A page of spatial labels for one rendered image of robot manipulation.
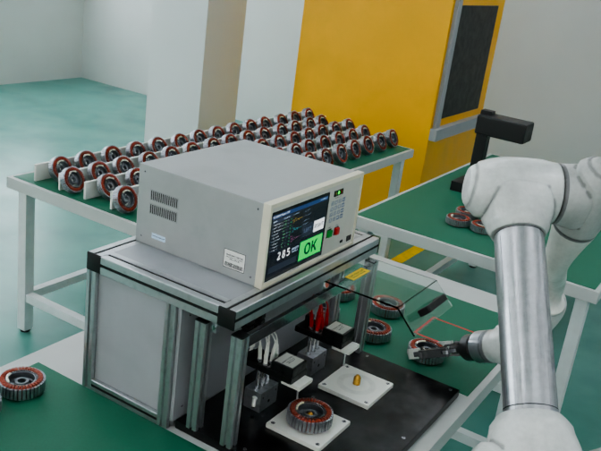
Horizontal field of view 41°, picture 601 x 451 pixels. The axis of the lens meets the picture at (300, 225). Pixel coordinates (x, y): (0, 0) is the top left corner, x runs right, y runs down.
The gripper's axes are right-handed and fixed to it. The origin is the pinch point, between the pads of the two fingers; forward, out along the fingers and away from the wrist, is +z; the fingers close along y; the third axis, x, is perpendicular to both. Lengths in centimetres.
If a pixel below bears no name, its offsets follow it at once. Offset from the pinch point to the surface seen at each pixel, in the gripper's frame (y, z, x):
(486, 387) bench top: 5.3, -15.4, -12.2
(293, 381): -60, -17, 3
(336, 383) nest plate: -38.4, -4.8, -1.9
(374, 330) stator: -7.7, 13.4, 8.1
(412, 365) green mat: -7.3, -0.6, -3.2
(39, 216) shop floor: -4, 331, 102
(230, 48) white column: 141, 300, 206
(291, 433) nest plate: -63, -17, -9
